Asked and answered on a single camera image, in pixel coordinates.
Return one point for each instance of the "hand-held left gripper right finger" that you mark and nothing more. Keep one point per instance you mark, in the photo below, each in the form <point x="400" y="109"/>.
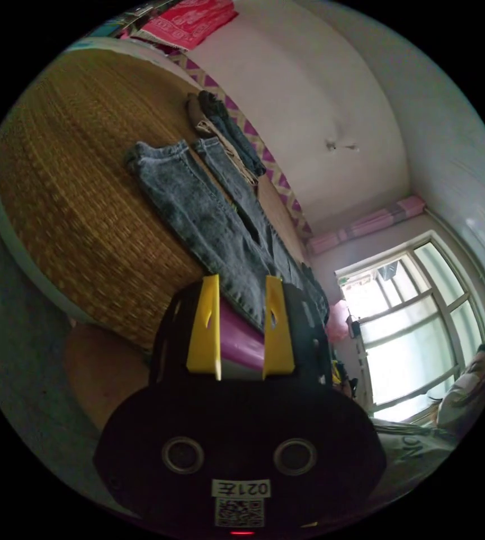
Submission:
<point x="278" y="337"/>

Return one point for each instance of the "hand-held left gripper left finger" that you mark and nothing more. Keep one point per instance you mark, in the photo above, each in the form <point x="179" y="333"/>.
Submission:
<point x="203" y="337"/>

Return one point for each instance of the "dark gray jeans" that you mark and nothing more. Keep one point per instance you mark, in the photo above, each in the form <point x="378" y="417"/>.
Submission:
<point x="217" y="219"/>

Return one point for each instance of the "pink plastic bag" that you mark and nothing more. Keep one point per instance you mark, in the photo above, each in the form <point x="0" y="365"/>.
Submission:
<point x="337" y="322"/>

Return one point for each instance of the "window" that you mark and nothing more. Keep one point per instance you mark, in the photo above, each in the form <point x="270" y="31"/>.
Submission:
<point x="415" y="325"/>

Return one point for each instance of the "pink striped curtain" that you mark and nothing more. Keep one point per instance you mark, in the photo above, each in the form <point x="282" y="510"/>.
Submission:
<point x="365" y="225"/>

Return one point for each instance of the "person's body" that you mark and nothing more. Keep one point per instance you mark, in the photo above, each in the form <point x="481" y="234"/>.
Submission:
<point x="449" y="413"/>

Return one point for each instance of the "bed with woven mat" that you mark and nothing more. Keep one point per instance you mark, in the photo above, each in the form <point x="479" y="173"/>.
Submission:
<point x="78" y="190"/>

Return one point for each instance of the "pile of clothes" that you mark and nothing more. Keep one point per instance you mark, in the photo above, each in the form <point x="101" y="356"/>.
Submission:
<point x="225" y="126"/>

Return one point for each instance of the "red patterned blanket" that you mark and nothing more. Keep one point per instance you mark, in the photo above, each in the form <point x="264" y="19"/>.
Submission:
<point x="187" y="19"/>

